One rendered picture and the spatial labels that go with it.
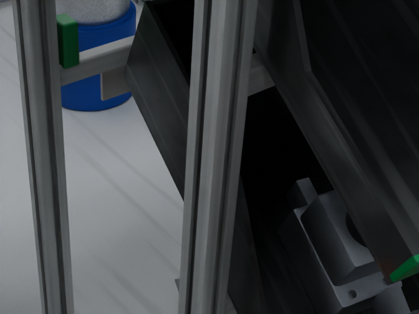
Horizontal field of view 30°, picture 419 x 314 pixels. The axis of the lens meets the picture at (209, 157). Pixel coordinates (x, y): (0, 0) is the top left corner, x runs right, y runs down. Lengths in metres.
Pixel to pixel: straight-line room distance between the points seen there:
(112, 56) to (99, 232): 0.55
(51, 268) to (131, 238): 0.45
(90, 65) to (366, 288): 0.23
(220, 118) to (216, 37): 0.04
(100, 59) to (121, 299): 0.49
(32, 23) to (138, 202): 0.65
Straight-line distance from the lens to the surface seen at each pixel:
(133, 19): 1.26
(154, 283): 0.99
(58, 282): 0.62
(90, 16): 1.21
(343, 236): 0.42
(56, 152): 0.54
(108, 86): 0.56
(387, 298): 0.44
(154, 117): 0.48
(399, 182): 0.34
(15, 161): 1.19
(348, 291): 0.45
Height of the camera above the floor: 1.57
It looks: 36 degrees down
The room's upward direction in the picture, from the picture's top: 4 degrees clockwise
